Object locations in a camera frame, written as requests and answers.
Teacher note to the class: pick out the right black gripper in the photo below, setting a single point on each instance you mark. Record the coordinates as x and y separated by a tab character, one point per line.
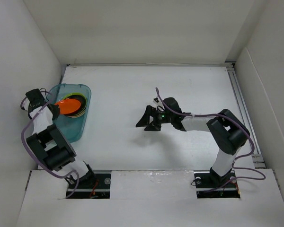
145	120

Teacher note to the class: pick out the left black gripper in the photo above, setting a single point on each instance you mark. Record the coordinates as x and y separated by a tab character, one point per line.
56	111

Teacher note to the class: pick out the orange plate back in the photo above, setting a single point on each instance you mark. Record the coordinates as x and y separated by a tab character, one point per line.
69	106

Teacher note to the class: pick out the green plate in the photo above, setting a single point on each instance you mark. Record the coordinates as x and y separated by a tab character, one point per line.
77	94

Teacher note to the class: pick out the black plate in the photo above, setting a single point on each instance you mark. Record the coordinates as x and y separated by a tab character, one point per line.
84	104

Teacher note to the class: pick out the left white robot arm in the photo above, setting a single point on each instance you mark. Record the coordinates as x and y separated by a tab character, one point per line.
47	145

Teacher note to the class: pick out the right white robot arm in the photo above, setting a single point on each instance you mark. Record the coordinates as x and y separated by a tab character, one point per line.
227	131

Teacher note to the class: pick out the teal plastic bin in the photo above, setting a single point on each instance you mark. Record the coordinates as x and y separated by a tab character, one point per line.
72	126

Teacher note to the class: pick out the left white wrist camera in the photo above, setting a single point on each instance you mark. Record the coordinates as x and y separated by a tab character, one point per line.
24	105

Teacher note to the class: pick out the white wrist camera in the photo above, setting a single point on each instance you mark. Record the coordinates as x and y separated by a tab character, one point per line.
24	105
156	101

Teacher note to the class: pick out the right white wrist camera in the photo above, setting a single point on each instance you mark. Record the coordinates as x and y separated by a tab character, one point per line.
156	101

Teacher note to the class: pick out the aluminium rail right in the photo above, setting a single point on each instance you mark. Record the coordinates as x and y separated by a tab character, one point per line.
257	155

